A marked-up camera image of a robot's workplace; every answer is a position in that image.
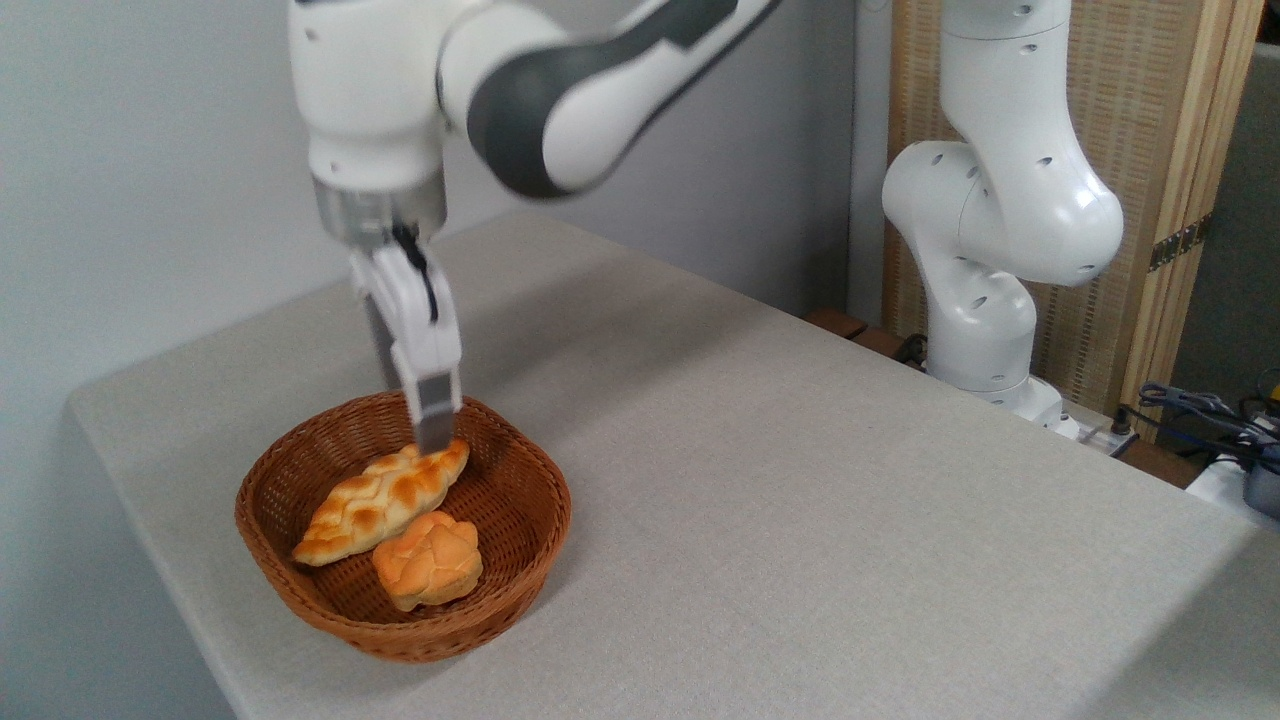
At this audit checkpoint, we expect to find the white power strip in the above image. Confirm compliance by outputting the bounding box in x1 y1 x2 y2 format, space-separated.
1056 414 1141 459

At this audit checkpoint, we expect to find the grey device box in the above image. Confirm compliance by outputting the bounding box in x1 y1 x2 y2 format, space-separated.
1242 440 1280 523

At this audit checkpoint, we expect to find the brown wooden furniture edge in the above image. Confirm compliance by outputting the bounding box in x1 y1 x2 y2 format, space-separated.
804 307 933 369

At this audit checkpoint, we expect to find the brown wicker basket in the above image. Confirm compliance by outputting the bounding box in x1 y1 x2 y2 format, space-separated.
234 389 574 665

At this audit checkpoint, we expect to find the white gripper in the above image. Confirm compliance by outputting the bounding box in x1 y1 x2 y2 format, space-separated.
349 242 464 457

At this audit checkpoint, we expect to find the round golden bread bun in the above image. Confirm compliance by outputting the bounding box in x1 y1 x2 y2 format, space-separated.
372 510 484 613

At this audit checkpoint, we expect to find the metal screen hinge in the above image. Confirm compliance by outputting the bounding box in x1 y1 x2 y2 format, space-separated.
1148 214 1213 273

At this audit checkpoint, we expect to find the bundle of dark cables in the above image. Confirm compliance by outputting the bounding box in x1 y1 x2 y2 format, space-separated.
1112 368 1280 473

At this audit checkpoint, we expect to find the long braided bread loaf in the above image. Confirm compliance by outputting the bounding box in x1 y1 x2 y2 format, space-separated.
291 437 472 568

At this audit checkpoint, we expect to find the grey tablecloth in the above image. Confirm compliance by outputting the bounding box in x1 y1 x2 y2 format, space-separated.
68 210 1280 720

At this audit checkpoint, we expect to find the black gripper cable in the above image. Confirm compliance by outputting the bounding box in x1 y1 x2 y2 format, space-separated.
391 224 441 325

